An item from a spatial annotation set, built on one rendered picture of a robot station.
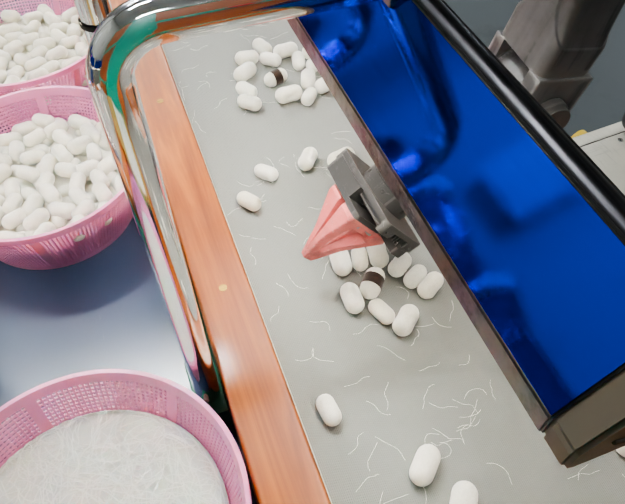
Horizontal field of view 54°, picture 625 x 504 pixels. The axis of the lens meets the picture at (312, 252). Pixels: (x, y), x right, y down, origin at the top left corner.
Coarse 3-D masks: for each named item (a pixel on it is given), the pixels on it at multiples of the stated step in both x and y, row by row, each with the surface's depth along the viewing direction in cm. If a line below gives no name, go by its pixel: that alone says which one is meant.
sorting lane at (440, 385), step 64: (192, 64) 89; (256, 64) 89; (192, 128) 80; (256, 128) 80; (320, 128) 80; (256, 192) 73; (320, 192) 73; (256, 256) 67; (320, 320) 62; (448, 320) 62; (320, 384) 58; (384, 384) 58; (448, 384) 58; (320, 448) 54; (384, 448) 54; (448, 448) 54; (512, 448) 54
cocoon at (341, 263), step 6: (342, 252) 65; (330, 258) 65; (336, 258) 65; (342, 258) 64; (348, 258) 65; (336, 264) 64; (342, 264) 64; (348, 264) 64; (336, 270) 64; (342, 270) 64; (348, 270) 64
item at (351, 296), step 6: (348, 282) 63; (342, 288) 63; (348, 288) 62; (354, 288) 62; (342, 294) 62; (348, 294) 62; (354, 294) 62; (360, 294) 62; (342, 300) 63; (348, 300) 61; (354, 300) 61; (360, 300) 61; (348, 306) 61; (354, 306) 61; (360, 306) 61; (354, 312) 62
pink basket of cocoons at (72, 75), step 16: (0, 0) 97; (32, 0) 98; (64, 0) 98; (0, 16) 97; (80, 64) 84; (32, 80) 82; (48, 80) 82; (64, 80) 85; (80, 80) 88; (48, 96) 86; (0, 112) 87; (64, 112) 90
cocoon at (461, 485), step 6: (456, 486) 50; (462, 486) 50; (468, 486) 50; (474, 486) 50; (456, 492) 50; (462, 492) 50; (468, 492) 50; (474, 492) 50; (450, 498) 50; (456, 498) 50; (462, 498) 49; (468, 498) 49; (474, 498) 50
